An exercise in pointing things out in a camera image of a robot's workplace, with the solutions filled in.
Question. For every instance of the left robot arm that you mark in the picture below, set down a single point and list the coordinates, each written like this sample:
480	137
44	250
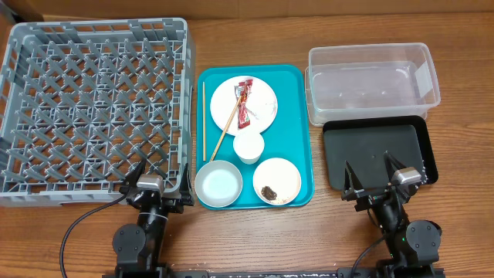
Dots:
138	246

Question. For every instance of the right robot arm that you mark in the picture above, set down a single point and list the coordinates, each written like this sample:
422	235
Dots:
413	246

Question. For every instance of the large white plate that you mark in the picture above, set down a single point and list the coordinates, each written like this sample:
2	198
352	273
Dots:
261	104

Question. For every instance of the dark food scrap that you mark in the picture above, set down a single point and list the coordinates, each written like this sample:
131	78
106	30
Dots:
268	193

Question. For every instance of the teal serving tray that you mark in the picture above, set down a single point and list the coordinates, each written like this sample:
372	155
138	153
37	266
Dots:
287	137

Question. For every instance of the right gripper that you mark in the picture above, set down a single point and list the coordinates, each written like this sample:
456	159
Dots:
371	191

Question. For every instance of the small pink bowl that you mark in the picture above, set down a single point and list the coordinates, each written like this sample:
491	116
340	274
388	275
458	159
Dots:
282	176

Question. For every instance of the grey plastic dish rack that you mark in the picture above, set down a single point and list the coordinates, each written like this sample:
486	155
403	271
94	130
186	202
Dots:
83	103

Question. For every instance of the wooden chopstick on plate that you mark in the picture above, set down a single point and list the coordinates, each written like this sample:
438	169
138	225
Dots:
228	123

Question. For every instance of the clear plastic bin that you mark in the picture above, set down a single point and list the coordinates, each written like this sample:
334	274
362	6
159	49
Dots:
369	81

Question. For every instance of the grey round bowl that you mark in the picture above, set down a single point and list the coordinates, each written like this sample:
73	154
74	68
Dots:
218	184

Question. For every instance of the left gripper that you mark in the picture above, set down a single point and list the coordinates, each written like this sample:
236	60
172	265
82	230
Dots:
185	188

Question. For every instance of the wooden chopstick on tray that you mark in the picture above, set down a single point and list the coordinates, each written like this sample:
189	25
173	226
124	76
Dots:
204	123

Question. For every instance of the black plastic tray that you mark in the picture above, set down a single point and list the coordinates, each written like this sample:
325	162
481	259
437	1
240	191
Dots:
363	142

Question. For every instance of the red snack wrapper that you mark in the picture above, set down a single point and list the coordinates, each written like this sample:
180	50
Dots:
242	91

